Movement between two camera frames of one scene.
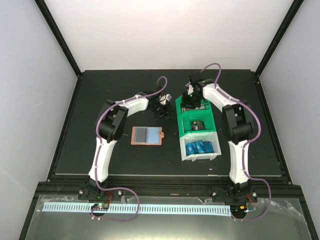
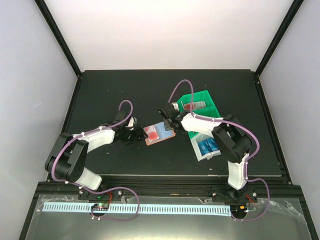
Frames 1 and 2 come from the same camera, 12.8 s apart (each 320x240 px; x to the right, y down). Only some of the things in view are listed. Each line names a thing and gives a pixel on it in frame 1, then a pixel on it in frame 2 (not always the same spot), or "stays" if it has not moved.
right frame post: x=296 y=4 stays
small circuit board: x=100 y=206 stays
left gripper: x=167 y=112 -> x=139 y=135
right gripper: x=185 y=102 -> x=167 y=127
